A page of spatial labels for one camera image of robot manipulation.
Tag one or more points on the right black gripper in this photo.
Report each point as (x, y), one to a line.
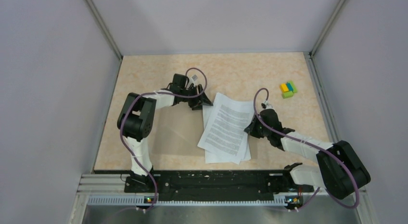
(251, 129)

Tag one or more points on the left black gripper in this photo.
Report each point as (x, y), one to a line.
(198, 102)

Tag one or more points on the brown paper folder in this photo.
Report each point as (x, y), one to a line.
(178, 131)

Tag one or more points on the white printed paper stack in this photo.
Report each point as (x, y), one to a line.
(224, 139)

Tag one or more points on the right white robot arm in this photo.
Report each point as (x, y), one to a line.
(338, 168)

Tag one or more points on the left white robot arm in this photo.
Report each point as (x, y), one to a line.
(135, 121)

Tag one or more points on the green block short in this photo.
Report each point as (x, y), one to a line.
(288, 94)

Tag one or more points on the yellow block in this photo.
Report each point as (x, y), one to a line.
(284, 88)

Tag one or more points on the teal block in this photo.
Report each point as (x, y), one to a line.
(290, 87)

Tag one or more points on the green block long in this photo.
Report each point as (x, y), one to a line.
(295, 88)

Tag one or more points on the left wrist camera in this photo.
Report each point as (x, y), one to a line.
(193, 79)

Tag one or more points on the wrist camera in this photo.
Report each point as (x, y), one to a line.
(266, 105)
(193, 79)

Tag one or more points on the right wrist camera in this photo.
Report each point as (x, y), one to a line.
(266, 105)

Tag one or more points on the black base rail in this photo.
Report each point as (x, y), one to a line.
(218, 185)

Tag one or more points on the white slotted cable duct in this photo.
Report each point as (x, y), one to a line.
(138, 200)

